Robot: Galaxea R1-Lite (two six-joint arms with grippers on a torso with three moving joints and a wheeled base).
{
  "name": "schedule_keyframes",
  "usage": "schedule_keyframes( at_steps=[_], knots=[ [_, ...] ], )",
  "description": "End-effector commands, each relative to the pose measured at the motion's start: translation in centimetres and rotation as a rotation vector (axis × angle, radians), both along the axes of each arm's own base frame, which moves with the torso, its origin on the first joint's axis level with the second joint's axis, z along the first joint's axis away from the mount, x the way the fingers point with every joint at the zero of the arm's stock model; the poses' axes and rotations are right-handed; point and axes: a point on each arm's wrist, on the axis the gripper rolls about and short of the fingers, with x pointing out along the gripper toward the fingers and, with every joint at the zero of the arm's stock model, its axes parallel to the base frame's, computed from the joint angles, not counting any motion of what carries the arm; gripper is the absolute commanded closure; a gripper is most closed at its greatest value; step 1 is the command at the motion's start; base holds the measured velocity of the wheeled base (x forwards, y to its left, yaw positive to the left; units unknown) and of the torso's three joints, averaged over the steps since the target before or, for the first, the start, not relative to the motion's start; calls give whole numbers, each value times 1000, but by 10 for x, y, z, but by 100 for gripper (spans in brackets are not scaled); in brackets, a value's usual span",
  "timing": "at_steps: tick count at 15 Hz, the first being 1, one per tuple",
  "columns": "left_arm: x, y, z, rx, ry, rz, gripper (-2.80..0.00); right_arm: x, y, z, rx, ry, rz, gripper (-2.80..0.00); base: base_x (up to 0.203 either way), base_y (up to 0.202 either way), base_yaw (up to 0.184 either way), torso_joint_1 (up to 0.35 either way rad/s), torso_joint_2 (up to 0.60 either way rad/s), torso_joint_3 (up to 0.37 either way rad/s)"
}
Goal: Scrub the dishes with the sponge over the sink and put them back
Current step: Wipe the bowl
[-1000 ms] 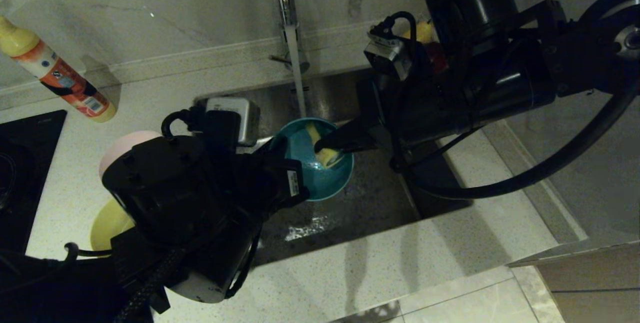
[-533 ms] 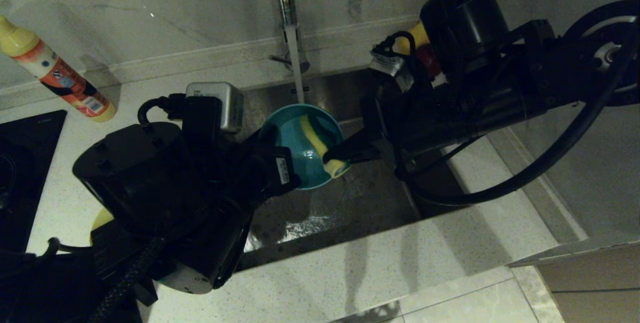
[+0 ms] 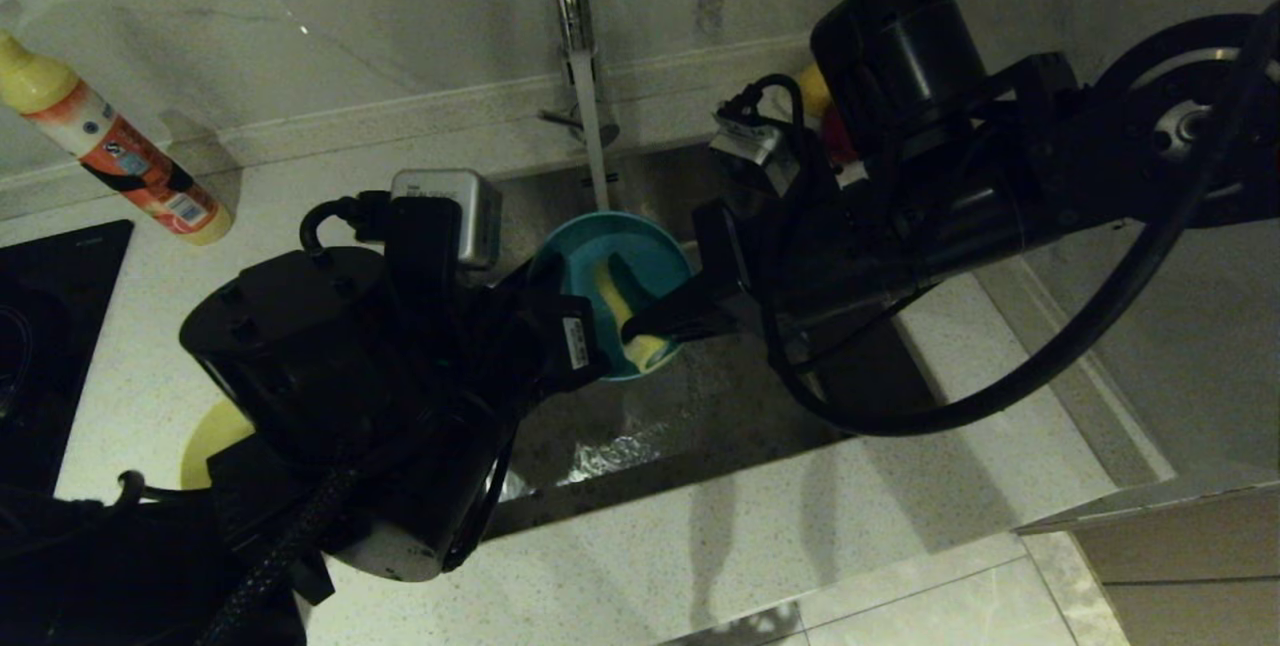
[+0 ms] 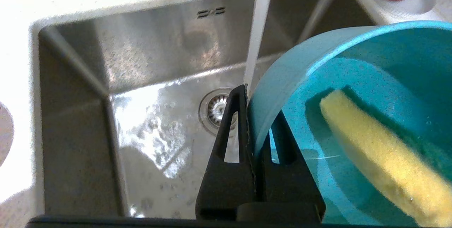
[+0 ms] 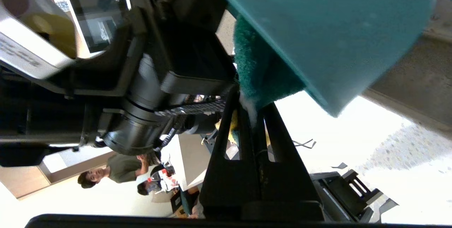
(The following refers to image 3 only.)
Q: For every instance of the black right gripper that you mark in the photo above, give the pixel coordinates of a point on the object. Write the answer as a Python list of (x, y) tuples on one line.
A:
[(840, 256)]

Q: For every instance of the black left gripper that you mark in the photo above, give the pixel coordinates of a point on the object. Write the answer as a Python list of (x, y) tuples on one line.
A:
[(480, 336)]

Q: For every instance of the green and yellow sponge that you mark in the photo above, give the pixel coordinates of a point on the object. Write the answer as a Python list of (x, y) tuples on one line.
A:
[(615, 306)]

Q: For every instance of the blue plastic bowl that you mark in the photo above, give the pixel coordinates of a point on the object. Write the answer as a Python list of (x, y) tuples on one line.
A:
[(640, 246)]

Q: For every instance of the orange label dish soap bottle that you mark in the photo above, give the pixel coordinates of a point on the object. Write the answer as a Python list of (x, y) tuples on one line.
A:
[(120, 156)]

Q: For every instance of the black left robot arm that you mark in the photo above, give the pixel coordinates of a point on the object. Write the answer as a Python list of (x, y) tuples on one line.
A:
[(300, 356)]

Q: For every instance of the stainless steel sink basin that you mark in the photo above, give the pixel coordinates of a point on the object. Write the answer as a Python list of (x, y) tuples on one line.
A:
[(700, 406)]

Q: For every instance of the running water stream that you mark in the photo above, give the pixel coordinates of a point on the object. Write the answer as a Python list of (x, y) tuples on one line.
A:
[(595, 156)]

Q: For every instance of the dark red apple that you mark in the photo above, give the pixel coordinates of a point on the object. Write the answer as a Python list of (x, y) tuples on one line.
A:
[(838, 141)]

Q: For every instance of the yellow pear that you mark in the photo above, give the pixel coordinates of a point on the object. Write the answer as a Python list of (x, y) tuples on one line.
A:
[(812, 91)]

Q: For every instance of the yellow plastic bowl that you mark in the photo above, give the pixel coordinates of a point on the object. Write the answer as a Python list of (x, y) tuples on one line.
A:
[(215, 441)]

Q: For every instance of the black induction cooktop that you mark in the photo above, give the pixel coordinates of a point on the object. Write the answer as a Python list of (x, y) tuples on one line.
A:
[(50, 326)]

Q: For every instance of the beige wooden cabinet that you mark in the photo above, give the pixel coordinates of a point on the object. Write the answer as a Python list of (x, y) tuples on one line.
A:
[(1190, 556)]

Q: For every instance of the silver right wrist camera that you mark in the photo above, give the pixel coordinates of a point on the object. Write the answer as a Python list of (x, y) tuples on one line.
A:
[(755, 146)]

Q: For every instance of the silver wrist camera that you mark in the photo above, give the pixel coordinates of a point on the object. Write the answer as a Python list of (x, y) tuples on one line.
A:
[(465, 211), (755, 146)]

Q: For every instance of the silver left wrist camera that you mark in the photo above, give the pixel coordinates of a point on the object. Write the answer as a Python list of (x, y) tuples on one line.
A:
[(465, 211)]

